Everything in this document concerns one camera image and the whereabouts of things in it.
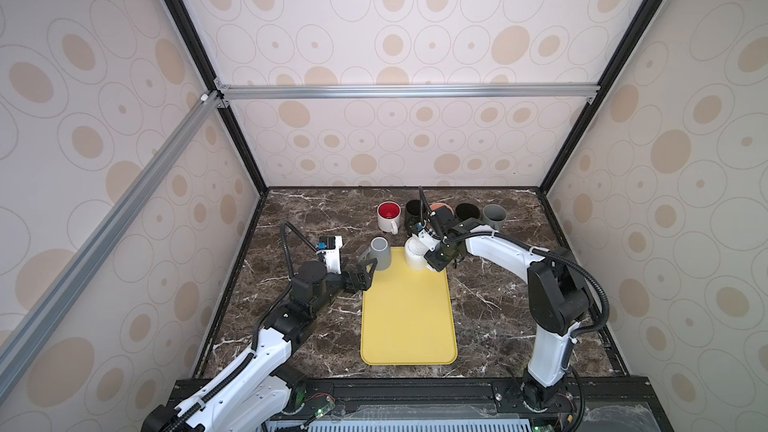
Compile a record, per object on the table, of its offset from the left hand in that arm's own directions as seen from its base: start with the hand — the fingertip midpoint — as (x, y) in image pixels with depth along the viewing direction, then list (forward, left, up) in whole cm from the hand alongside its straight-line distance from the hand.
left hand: (370, 258), depth 76 cm
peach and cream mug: (+11, -18, +6) cm, 22 cm away
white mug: (+27, -4, -17) cm, 32 cm away
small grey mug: (+9, -2, -11) cm, 15 cm away
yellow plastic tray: (-8, -10, -20) cm, 24 cm away
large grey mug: (+23, -40, -12) cm, 47 cm away
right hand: (+10, -19, -16) cm, 27 cm away
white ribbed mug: (+9, -12, -13) cm, 20 cm away
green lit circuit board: (-31, +11, -18) cm, 37 cm away
